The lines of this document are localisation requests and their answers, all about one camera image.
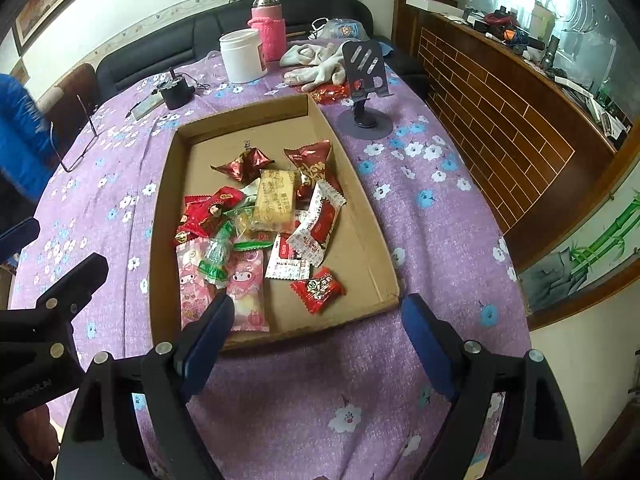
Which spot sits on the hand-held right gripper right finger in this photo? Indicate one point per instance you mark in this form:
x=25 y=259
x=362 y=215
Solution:
x=425 y=345

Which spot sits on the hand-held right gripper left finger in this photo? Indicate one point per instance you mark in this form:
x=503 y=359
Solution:
x=210 y=345

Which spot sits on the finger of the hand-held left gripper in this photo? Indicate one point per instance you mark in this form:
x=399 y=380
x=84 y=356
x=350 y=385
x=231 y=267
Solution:
x=20 y=237
x=75 y=285

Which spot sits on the green clear candy packet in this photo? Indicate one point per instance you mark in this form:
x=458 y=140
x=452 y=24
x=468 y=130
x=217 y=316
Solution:
x=216 y=260

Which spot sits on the shallow cardboard box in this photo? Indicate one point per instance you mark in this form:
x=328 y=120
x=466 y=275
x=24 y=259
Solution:
x=360 y=260

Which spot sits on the white green snack packet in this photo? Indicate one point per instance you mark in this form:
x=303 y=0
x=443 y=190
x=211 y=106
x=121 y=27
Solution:
x=247 y=242

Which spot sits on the white red-label snack packet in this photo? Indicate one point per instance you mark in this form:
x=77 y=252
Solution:
x=282 y=260
x=317 y=225

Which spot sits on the red cartoon-face snack packet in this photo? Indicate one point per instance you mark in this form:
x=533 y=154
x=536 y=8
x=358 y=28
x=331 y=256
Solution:
x=187 y=230
x=210 y=210

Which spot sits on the small red cartoon snack packet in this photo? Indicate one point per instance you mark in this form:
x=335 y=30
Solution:
x=317 y=290

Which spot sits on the dark red pyramid candy packet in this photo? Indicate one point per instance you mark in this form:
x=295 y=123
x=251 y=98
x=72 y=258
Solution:
x=245 y=162

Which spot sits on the dark red gold-print snack packet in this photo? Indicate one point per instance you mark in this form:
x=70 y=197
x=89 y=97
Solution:
x=312 y=165

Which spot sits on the person's left hand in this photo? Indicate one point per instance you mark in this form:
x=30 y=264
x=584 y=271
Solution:
x=37 y=432

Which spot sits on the purple floral tablecloth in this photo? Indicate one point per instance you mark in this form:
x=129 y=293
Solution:
x=300 y=385

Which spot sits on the purple eyeglasses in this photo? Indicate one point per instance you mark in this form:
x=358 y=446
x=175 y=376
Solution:
x=87 y=116

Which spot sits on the brown armchair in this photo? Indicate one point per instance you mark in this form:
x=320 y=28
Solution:
x=75 y=85

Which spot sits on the small black device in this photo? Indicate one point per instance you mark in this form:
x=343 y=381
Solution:
x=175 y=95

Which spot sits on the black sofa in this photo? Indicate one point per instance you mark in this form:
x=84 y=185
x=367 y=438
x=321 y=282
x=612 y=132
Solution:
x=150 y=55

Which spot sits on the wooden counter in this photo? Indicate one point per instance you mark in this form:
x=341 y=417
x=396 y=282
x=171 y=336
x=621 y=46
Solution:
x=500 y=125

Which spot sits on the red foil packet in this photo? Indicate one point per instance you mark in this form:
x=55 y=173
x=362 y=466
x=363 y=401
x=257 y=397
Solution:
x=330 y=95

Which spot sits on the grey phone stand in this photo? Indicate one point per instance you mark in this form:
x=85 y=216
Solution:
x=365 y=70

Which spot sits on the white plastic jar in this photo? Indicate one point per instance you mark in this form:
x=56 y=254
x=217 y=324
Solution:
x=242 y=57

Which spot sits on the white work glove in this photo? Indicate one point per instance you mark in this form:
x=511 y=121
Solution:
x=305 y=54
x=315 y=75

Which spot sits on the pink sleeved bottle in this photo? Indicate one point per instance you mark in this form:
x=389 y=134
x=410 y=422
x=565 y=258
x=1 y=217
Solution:
x=267 y=30

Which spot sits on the plastic bag with blue pack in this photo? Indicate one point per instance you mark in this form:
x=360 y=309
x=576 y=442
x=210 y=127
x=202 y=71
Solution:
x=345 y=29

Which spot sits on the black red tool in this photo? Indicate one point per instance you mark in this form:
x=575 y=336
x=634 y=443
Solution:
x=505 y=20

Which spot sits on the white flat box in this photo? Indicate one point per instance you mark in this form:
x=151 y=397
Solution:
x=435 y=5

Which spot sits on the bamboo wall painting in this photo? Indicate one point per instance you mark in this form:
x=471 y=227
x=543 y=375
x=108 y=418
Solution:
x=590 y=255

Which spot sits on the framed wall picture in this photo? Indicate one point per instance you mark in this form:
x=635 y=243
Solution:
x=50 y=5

